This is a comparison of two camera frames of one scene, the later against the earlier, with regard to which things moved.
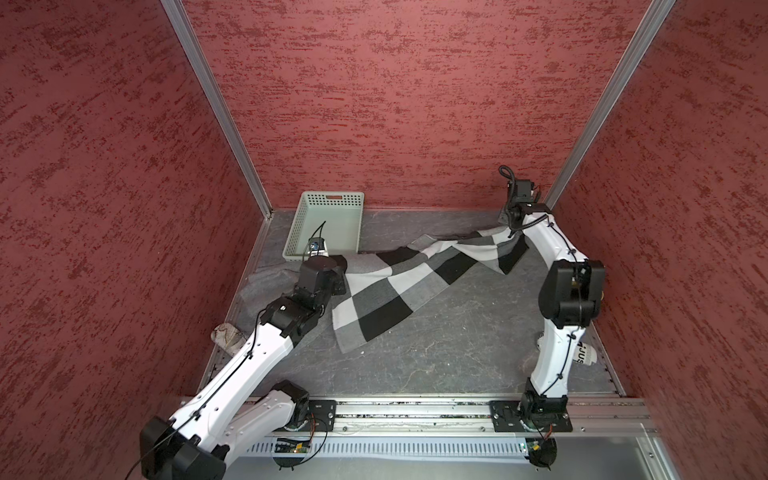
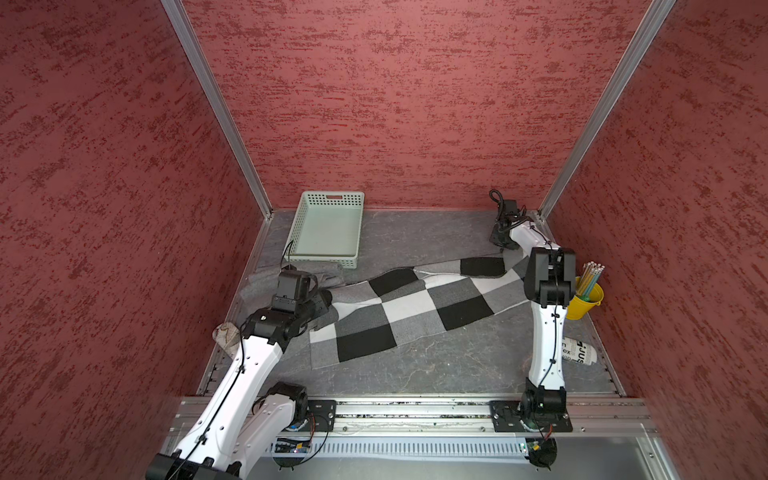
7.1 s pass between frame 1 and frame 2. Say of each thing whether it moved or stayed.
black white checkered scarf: moved
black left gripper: moved
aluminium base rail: stayed
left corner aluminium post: stayed
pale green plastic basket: stayed
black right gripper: moved
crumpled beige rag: stayed
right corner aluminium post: stayed
